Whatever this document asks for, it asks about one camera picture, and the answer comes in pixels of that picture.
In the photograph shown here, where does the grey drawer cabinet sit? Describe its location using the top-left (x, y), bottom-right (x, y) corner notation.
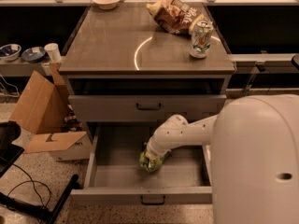
top-left (58, 2), bottom-right (236, 142)

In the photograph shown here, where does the black monitor device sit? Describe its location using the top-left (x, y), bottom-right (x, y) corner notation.
top-left (0, 121), bottom-right (24, 177)

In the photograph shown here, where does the white paper cup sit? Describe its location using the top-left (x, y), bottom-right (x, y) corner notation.
top-left (44, 43), bottom-right (62, 63)

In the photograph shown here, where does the white bowl on counter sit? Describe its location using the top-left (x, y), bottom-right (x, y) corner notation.
top-left (92, 0), bottom-right (120, 10)

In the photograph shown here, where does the open cardboard box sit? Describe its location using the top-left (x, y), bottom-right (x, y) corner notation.
top-left (9, 71), bottom-right (92, 161)

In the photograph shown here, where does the open middle drawer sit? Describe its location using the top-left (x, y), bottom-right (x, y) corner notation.
top-left (71, 126), bottom-right (212, 205)

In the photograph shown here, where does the blue bowl right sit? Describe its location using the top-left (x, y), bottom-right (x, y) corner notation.
top-left (21, 47), bottom-right (46, 63)

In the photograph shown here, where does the green jalapeno chip bag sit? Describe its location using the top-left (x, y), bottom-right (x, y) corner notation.
top-left (139, 151), bottom-right (171, 173)

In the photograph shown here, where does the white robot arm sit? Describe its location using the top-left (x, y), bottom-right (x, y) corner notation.
top-left (146, 94), bottom-right (299, 224)

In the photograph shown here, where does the green white soda can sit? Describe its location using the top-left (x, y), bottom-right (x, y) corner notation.
top-left (190, 20), bottom-right (213, 59)

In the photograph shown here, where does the closed top drawer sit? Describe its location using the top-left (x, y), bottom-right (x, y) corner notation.
top-left (69, 95), bottom-right (226, 122)

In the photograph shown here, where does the black stand with cable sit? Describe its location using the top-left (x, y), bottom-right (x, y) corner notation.
top-left (0, 164), bottom-right (79, 224)

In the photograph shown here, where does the brown chip bag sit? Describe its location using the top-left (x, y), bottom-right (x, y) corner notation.
top-left (146, 0), bottom-right (207, 35)

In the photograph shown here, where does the blue white bowl left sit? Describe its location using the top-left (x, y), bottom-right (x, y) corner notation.
top-left (0, 44), bottom-right (21, 62)

